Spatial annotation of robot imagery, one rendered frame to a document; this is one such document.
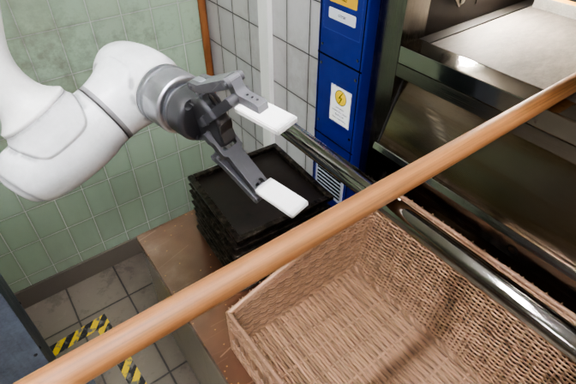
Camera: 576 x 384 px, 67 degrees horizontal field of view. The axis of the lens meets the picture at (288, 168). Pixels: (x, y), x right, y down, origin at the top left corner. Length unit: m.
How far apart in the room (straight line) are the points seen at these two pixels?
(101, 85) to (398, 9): 0.59
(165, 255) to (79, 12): 0.79
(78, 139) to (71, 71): 0.95
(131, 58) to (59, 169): 0.19
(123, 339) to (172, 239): 0.94
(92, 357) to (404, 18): 0.80
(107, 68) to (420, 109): 0.64
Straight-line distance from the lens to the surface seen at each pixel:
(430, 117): 1.00
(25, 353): 1.34
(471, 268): 0.53
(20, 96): 0.68
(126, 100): 0.68
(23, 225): 1.87
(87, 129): 0.67
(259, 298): 1.02
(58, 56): 1.59
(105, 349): 0.43
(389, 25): 0.99
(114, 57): 0.72
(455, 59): 0.95
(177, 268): 1.28
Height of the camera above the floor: 1.56
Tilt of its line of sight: 39 degrees down
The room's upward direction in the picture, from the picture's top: straight up
